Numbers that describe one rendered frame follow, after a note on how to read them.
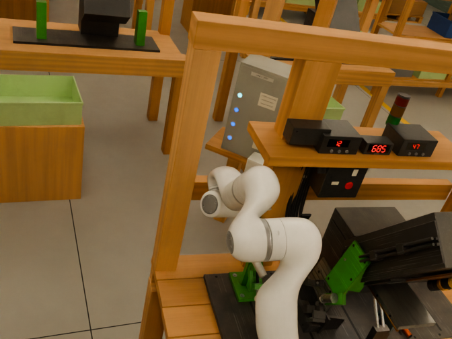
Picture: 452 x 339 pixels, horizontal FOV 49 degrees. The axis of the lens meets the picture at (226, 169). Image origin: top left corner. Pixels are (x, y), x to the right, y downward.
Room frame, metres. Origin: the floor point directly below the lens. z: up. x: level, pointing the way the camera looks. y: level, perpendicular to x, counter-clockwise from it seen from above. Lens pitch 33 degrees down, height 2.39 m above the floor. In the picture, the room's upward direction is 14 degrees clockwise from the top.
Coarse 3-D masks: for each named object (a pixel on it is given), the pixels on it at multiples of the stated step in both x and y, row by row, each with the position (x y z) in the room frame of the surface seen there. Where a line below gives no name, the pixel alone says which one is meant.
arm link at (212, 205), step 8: (208, 192) 1.27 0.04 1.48; (216, 192) 1.26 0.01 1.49; (200, 200) 1.26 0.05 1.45; (208, 200) 1.25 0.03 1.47; (216, 200) 1.24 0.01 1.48; (200, 208) 1.25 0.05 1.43; (208, 208) 1.23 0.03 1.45; (216, 208) 1.23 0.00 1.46; (224, 208) 1.24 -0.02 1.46; (208, 216) 1.22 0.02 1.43; (216, 216) 1.22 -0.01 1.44; (224, 216) 1.25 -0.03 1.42; (232, 216) 1.29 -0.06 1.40
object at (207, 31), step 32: (192, 32) 1.50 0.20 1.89; (224, 32) 1.51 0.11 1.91; (256, 32) 1.55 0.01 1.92; (288, 32) 1.59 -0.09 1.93; (320, 32) 1.66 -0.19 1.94; (352, 32) 1.75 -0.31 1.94; (352, 64) 1.69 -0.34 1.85; (384, 64) 1.74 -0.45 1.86; (416, 64) 1.79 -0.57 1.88; (448, 64) 1.84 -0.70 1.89
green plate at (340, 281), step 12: (348, 252) 1.47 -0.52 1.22; (360, 252) 1.43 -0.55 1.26; (336, 264) 1.47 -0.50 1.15; (348, 264) 1.43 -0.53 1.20; (360, 264) 1.40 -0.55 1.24; (336, 276) 1.44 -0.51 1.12; (348, 276) 1.40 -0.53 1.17; (360, 276) 1.40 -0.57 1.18; (336, 288) 1.40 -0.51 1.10; (348, 288) 1.37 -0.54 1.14; (360, 288) 1.41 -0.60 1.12
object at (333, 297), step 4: (320, 296) 1.39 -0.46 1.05; (324, 296) 1.38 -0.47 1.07; (328, 296) 1.37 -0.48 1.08; (332, 296) 1.36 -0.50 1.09; (336, 296) 1.37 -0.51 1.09; (320, 300) 1.38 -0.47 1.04; (324, 300) 1.37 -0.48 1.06; (328, 300) 1.36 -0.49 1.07; (332, 300) 1.35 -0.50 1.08; (336, 300) 1.36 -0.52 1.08
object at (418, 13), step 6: (396, 0) 10.97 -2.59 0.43; (402, 0) 11.05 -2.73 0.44; (420, 0) 11.52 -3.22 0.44; (390, 6) 10.92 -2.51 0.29; (396, 6) 11.00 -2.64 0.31; (402, 6) 11.08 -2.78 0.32; (414, 6) 11.24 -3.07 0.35; (420, 6) 11.33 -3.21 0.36; (390, 12) 10.95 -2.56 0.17; (396, 12) 11.03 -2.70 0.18; (414, 12) 11.28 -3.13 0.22; (420, 12) 11.37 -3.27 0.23; (390, 18) 11.09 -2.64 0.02; (396, 18) 11.16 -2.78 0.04; (420, 18) 11.37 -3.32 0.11
